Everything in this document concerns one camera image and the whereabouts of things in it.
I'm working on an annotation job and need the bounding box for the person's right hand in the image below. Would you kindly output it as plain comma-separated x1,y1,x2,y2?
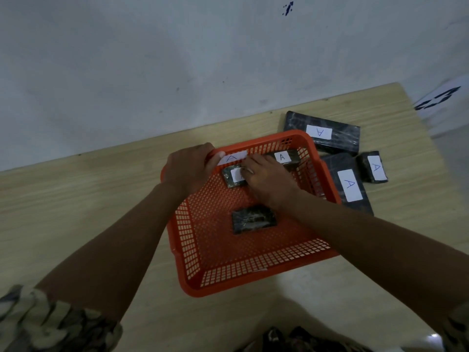
240,154,302,212

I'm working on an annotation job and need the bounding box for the person's left hand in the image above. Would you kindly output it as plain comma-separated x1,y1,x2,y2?
162,142,226,197

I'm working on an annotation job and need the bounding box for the small dark block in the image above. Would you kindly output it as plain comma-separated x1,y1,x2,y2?
222,165,248,189
232,205,277,235
266,149,302,170
356,151,389,184

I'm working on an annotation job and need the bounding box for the orange plastic mesh basket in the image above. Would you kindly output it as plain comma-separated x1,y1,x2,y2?
160,130,342,298

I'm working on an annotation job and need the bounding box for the person's left forearm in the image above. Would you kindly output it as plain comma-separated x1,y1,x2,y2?
35,181,191,323

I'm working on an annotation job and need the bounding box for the person's right forearm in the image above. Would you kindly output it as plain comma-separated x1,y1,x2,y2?
277,188,469,336

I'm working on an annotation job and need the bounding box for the large dark wrapped block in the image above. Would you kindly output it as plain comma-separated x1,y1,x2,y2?
283,111,361,156
320,153,374,217

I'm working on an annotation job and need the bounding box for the white paper sign dark print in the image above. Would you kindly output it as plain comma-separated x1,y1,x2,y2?
413,73,469,138

